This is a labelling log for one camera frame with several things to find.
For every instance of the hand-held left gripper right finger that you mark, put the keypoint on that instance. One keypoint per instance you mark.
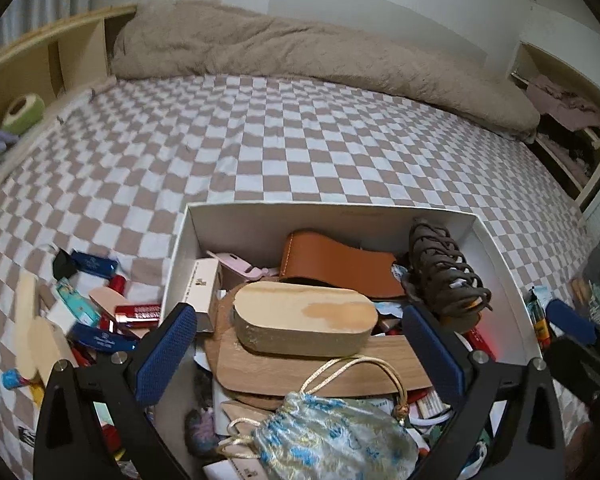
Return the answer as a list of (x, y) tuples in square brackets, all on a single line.
[(432, 350)]

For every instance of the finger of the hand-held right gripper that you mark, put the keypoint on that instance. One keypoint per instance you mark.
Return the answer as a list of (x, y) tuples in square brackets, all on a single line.
[(572, 321)]

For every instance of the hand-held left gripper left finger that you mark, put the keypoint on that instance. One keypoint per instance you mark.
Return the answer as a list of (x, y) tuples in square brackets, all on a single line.
[(165, 355)]

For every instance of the white cardboard box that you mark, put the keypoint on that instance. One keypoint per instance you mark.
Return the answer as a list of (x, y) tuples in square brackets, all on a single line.
[(330, 217)]

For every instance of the shiny red lighter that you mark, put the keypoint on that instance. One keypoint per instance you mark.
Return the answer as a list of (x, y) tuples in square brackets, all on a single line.
[(137, 313)]

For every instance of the flat wood-grain board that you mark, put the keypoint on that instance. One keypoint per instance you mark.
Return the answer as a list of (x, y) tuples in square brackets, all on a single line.
[(370, 362)]

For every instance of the shiny blue lighter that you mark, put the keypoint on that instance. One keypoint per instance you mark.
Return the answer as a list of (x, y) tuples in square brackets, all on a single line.
[(96, 264), (97, 338)]

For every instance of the beige wooden wedge block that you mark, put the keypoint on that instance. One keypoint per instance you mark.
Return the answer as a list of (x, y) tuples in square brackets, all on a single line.
[(109, 302)]

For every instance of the small white carton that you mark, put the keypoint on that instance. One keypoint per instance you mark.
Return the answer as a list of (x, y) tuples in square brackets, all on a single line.
[(200, 285)]

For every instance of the brown hair claw clip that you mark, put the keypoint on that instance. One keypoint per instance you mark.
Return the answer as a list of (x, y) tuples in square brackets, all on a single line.
[(440, 270)]

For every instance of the grey fuzzy ball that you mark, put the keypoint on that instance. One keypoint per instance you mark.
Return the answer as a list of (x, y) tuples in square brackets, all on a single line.
[(200, 427)]

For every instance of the dark red lighter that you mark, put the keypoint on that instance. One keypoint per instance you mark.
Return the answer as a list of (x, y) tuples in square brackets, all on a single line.
[(118, 283)]

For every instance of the teal illustrated lighter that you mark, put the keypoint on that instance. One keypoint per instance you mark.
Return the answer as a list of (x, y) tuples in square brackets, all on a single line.
[(77, 305)]

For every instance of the pink plastic item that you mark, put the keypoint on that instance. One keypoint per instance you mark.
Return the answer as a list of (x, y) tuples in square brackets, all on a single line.
[(240, 265)]

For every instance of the long oval wooden board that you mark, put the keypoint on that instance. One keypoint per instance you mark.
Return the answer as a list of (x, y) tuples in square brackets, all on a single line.
[(47, 347)]

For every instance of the brown leather case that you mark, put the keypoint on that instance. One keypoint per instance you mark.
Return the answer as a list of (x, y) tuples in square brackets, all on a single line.
[(330, 265)]

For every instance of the black cube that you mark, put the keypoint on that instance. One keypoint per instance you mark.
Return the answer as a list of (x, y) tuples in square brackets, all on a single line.
[(63, 265)]

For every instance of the thick oval wooden block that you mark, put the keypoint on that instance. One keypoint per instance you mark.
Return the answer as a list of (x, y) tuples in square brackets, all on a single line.
[(300, 320)]

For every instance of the light blue pink lighter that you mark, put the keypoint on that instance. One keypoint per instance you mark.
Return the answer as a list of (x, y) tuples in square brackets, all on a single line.
[(14, 378)]

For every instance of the pile of pink clothes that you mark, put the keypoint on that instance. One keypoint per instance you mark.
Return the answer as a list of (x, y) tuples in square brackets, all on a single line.
[(560, 105)]

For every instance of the green avocado plush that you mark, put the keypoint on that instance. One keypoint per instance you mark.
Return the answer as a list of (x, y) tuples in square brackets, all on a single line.
[(25, 112)]

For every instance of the beige fluffy blanket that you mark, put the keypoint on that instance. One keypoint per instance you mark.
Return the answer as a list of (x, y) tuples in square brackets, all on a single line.
[(300, 55)]

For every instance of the wooden headboard shelf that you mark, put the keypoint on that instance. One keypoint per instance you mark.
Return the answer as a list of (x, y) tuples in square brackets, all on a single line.
[(35, 55)]

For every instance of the white curtain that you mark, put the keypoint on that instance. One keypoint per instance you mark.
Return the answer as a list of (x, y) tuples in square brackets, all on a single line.
[(35, 0)]

